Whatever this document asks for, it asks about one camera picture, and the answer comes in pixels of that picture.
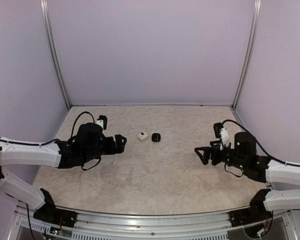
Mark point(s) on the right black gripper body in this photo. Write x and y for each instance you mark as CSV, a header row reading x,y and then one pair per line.
x,y
218,159

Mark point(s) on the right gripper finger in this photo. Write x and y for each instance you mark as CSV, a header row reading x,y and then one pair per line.
x,y
217,143
204,153

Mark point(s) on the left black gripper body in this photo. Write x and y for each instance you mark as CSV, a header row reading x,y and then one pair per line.
x,y
111,150

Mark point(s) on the white earbud charging case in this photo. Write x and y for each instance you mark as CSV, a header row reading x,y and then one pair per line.
x,y
142,136

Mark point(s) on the black earbud charging case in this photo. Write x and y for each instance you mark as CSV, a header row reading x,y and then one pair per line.
x,y
156,137

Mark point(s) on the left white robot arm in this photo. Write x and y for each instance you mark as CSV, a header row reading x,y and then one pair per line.
x,y
88,144

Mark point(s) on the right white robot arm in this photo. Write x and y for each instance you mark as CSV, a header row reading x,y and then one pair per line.
x,y
262,169

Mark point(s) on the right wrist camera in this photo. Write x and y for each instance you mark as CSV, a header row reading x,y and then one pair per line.
x,y
221,133

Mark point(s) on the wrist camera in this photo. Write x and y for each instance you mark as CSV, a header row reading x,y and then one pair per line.
x,y
221,133
102,121

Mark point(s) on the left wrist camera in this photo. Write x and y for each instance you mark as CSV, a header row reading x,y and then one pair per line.
x,y
102,121

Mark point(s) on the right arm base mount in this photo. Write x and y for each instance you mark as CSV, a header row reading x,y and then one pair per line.
x,y
248,215

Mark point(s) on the front aluminium rail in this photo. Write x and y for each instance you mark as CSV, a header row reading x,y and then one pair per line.
x,y
91,225

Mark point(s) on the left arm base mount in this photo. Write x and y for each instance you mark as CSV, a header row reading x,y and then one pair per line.
x,y
56,216

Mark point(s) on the right aluminium frame post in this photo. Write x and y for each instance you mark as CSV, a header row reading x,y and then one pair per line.
x,y
248,53

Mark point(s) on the aluminium frame post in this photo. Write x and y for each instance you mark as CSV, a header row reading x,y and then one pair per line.
x,y
53,53
248,53

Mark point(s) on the left aluminium frame post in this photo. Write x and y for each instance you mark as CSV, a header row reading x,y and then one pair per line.
x,y
53,53

